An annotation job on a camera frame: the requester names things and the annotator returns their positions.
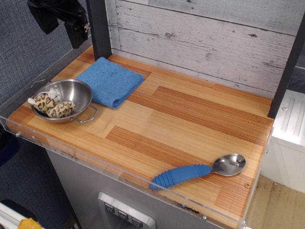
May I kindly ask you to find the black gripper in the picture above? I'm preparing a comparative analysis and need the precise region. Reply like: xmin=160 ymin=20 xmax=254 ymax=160
xmin=27 ymin=0 xmax=90 ymax=49

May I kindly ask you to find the blue cloth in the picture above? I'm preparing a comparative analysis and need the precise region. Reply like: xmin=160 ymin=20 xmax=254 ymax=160
xmin=76 ymin=57 xmax=144 ymax=109

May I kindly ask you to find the leopard print plush toy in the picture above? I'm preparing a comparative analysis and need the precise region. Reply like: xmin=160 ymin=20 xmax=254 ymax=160
xmin=27 ymin=93 xmax=75 ymax=118

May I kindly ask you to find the silver cabinet with button panel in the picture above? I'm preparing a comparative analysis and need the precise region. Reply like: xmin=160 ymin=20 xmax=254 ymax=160
xmin=47 ymin=150 xmax=241 ymax=229

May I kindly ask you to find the yellow object at corner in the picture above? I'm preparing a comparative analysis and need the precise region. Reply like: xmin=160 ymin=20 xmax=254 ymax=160
xmin=17 ymin=218 xmax=42 ymax=229

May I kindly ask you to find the white appliance at right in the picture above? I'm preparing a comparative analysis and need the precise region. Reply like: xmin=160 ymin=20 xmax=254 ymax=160
xmin=261 ymin=90 xmax=305 ymax=193

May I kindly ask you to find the dark grey left post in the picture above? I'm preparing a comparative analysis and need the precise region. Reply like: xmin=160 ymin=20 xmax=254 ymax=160
xmin=86 ymin=0 xmax=112 ymax=60

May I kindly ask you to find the dark grey post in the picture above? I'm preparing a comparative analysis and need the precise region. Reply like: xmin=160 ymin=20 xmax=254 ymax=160
xmin=267 ymin=15 xmax=305 ymax=119
xmin=86 ymin=0 xmax=112 ymax=60

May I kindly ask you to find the steel bowl with handles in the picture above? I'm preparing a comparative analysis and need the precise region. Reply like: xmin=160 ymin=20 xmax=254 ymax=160
xmin=30 ymin=79 xmax=98 ymax=123

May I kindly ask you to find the clear acrylic guard rail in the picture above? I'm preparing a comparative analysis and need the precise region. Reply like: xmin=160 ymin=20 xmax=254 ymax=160
xmin=7 ymin=38 xmax=273 ymax=229

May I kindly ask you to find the spoon with blue handle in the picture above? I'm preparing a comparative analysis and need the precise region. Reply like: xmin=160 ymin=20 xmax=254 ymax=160
xmin=149 ymin=154 xmax=246 ymax=190

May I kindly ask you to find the dark grey right post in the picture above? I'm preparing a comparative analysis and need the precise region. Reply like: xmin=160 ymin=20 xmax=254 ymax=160
xmin=267 ymin=15 xmax=305 ymax=119

